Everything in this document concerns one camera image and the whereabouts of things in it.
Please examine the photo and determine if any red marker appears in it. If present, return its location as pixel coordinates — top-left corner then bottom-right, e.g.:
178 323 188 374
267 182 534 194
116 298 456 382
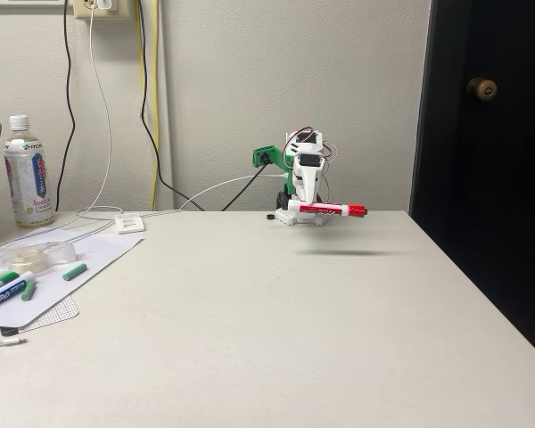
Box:
287 200 369 220

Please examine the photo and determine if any green label Expo marker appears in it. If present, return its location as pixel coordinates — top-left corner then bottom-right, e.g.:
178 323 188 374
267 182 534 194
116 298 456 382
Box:
0 268 21 296

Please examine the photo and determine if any blue label Expo marker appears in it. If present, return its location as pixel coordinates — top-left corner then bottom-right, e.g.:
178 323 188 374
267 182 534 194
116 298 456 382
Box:
0 270 36 314

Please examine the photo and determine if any white square adapter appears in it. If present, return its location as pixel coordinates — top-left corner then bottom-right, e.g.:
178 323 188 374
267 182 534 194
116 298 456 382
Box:
113 213 147 235

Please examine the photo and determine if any brass door knob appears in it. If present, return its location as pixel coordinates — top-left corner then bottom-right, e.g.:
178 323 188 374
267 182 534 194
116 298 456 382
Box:
466 76 499 103

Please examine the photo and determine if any dark door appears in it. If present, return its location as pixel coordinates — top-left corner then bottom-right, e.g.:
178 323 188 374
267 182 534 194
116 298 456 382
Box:
408 0 535 365

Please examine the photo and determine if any white paper sheet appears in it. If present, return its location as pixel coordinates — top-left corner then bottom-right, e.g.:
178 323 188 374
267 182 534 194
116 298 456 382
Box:
0 233 145 330

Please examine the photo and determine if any jasmine tea bottle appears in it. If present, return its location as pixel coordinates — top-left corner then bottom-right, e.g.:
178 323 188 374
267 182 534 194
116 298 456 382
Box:
3 114 56 229

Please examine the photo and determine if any grid mesh mat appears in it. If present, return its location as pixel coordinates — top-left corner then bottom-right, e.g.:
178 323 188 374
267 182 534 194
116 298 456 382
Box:
16 294 82 334

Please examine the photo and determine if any clear tape dispenser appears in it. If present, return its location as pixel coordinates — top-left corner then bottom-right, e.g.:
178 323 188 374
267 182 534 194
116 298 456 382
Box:
0 240 80 276

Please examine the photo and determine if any white USB cable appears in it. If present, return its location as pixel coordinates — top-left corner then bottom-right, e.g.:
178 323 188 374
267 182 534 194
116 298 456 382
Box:
0 173 291 251

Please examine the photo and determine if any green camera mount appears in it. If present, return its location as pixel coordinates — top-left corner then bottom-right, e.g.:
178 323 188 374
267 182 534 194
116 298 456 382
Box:
251 144 296 200

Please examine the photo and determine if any thick black camera cable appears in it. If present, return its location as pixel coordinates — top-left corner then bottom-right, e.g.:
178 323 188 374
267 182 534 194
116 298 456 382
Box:
137 0 268 212

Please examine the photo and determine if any white charger cable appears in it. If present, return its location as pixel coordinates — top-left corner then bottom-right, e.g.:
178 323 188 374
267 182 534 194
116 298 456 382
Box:
73 6 126 222

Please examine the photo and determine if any yellow cable with plug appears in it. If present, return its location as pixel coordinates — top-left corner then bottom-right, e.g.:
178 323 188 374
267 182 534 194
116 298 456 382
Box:
136 0 147 120

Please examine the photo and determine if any thin black cable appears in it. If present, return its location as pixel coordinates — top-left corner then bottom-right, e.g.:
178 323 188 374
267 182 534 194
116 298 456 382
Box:
54 0 77 213

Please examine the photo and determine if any beige wall outlet plate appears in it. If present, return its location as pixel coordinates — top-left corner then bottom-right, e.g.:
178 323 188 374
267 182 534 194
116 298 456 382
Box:
72 0 133 22

